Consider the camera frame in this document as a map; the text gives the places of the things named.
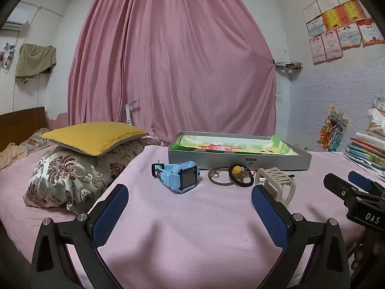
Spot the white plastic bag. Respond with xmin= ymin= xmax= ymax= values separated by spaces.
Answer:
xmin=366 ymin=95 xmax=385 ymax=133

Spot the beige hair claw clip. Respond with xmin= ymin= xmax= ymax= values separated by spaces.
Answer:
xmin=255 ymin=168 xmax=296 ymax=207

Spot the floral patterned pillow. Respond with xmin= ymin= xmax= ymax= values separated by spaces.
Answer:
xmin=23 ymin=137 xmax=160 ymax=214

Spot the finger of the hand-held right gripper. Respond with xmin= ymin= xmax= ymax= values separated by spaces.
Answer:
xmin=348 ymin=171 xmax=380 ymax=194
xmin=323 ymin=173 xmax=360 ymax=201

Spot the brown hair tie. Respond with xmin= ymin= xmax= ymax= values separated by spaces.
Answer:
xmin=208 ymin=166 xmax=241 ymax=186

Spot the blue smartwatch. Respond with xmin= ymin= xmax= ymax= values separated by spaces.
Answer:
xmin=151 ymin=160 xmax=199 ymax=195

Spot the wall hook with trinkets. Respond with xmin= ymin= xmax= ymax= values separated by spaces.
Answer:
xmin=0 ymin=44 xmax=15 ymax=70

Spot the pink curtain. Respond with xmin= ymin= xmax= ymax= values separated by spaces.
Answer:
xmin=68 ymin=0 xmax=277 ymax=155

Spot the wooden headboard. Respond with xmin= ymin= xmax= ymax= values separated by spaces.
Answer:
xmin=0 ymin=106 xmax=49 ymax=152

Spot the grey metal box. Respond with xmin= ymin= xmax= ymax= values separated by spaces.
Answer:
xmin=168 ymin=131 xmax=312 ymax=171

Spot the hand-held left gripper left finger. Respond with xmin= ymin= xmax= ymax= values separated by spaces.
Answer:
xmin=30 ymin=184 xmax=130 ymax=289

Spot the stack of books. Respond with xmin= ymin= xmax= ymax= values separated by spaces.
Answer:
xmin=343 ymin=131 xmax=385 ymax=182

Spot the group of wall certificates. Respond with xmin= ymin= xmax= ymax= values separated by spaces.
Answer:
xmin=303 ymin=0 xmax=385 ymax=65

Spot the white window handle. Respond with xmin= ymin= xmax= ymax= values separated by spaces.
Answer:
xmin=124 ymin=99 xmax=138 ymax=125

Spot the wire wall shelf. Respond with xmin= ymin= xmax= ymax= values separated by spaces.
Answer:
xmin=274 ymin=61 xmax=303 ymax=73

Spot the colourful figure wall poster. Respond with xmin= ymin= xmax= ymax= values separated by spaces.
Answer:
xmin=317 ymin=105 xmax=352 ymax=152

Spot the white air conditioner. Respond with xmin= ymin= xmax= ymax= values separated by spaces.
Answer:
xmin=1 ymin=20 xmax=23 ymax=31

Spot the black hair tie yellow bead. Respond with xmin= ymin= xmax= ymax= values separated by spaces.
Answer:
xmin=228 ymin=163 xmax=256 ymax=186

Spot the yellow pillow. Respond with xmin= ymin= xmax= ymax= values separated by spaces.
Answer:
xmin=40 ymin=122 xmax=149 ymax=156

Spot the beige blanket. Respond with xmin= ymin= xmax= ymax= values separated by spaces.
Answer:
xmin=0 ymin=128 xmax=54 ymax=171

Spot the olive hanging cloth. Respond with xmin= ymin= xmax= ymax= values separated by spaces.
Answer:
xmin=14 ymin=43 xmax=57 ymax=84

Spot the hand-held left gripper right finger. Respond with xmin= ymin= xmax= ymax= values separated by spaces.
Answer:
xmin=251 ymin=185 xmax=351 ymax=289

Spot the person's right hand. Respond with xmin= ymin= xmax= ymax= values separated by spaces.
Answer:
xmin=352 ymin=228 xmax=374 ymax=269

